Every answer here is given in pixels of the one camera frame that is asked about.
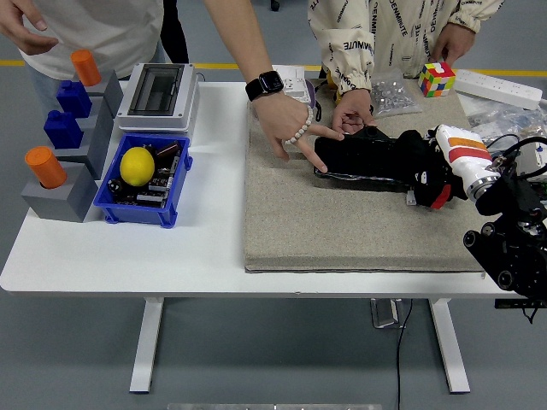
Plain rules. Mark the person's left hand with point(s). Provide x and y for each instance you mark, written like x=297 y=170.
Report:
x=282 y=119
x=453 y=40

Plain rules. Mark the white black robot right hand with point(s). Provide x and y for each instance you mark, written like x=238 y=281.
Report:
x=466 y=154

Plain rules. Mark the person's right hand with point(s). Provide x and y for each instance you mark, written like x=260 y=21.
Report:
x=21 y=30
x=354 y=104

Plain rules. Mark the glossy black panel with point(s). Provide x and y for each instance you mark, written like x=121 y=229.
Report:
x=359 y=160

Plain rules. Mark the person's left forearm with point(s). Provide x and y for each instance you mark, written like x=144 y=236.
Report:
x=474 y=13
x=239 y=42

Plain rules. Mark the person's right forearm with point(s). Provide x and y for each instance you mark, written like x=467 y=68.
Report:
x=346 y=60

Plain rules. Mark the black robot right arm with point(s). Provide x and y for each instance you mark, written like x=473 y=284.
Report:
x=513 y=247

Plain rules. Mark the black table control panel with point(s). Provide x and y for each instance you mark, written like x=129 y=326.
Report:
x=519 y=304

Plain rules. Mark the yellow tool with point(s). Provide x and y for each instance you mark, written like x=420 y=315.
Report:
x=329 y=80

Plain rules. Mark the purple oval tray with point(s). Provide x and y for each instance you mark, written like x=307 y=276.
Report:
x=313 y=96

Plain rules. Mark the clear bag of screws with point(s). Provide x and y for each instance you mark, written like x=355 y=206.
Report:
x=393 y=96

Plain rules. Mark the black wrist watch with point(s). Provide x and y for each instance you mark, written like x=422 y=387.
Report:
x=269 y=81

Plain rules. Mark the multicoloured puzzle cube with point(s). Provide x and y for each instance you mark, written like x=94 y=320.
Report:
x=436 y=81

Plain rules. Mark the clear plastic bags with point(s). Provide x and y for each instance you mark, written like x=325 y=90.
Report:
x=500 y=115

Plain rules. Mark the white power strip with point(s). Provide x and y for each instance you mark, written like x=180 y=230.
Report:
x=491 y=85

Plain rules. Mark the small white connector plug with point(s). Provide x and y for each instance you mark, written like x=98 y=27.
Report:
x=410 y=198

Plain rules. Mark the white electrical device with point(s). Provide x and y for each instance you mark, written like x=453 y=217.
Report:
x=539 y=151

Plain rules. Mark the orange cylinder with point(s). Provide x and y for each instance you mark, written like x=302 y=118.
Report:
x=45 y=168
x=86 y=68

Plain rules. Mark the blue plastic block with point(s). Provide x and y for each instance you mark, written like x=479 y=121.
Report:
x=64 y=130
x=74 y=100

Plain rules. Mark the grey block base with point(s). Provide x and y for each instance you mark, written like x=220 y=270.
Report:
x=64 y=205
x=92 y=158
x=110 y=87
x=100 y=121

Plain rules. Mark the black chair caster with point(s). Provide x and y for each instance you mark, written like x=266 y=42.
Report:
x=274 y=4

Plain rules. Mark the dark brown cylinder part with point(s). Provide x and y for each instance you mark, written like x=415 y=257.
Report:
x=167 y=149

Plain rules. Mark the grey-brown mat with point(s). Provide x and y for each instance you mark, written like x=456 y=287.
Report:
x=325 y=230

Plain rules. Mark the yellow lemon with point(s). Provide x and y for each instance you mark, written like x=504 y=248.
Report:
x=137 y=166

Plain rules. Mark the blue plastic bin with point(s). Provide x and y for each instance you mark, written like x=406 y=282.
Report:
x=141 y=213

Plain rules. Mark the silver box under table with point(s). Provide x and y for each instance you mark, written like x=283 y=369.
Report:
x=386 y=314

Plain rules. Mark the black round cap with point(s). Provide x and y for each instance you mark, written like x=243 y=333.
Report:
x=114 y=185

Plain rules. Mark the white table leg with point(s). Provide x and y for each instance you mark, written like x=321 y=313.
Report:
x=145 y=346
x=451 y=346

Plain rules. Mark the small white wall socket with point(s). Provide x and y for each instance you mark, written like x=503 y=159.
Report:
x=295 y=77

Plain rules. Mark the grey enclosure with clear lid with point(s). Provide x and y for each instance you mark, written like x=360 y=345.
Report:
x=158 y=89

